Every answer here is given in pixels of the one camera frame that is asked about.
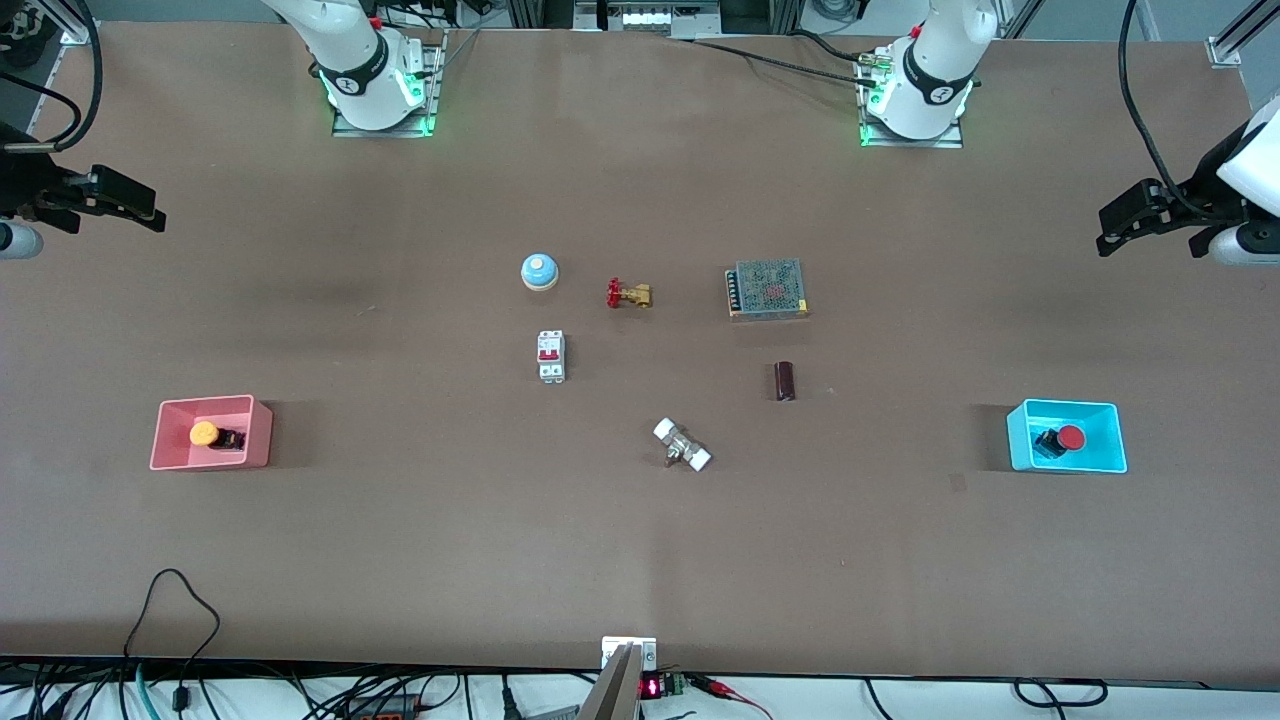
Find red push button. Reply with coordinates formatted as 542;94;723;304
1033;424;1087;462

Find metal mesh power supply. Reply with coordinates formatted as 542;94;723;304
726;259;810;321

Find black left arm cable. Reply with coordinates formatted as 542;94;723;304
1118;0;1216;216

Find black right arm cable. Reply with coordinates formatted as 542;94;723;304
0;0;105;154

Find red clip lead wire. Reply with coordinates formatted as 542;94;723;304
690;676;776;720

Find cyan plastic bin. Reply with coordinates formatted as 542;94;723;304
1006;398;1129;475

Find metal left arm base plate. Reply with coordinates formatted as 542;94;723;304
859;50;966;150

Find aluminium frame profile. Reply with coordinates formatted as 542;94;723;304
48;0;93;47
1208;0;1280;68

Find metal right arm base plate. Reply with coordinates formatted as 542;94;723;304
332;30;447;139

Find grey metal camera bar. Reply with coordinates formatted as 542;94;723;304
577;644;642;720

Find pink plastic bin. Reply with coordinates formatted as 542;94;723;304
149;394;274;472

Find white power strip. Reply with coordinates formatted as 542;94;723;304
575;0;723;33

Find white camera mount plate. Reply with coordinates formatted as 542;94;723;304
600;636;659;673

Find black looped table cable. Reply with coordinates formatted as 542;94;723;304
122;568;223;713

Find white capped metal valve fitting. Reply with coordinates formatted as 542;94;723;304
653;418;713;474

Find black coiled edge cable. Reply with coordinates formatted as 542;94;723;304
1012;678;1109;709

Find black cable to arm base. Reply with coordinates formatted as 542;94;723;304
690;30;886;89

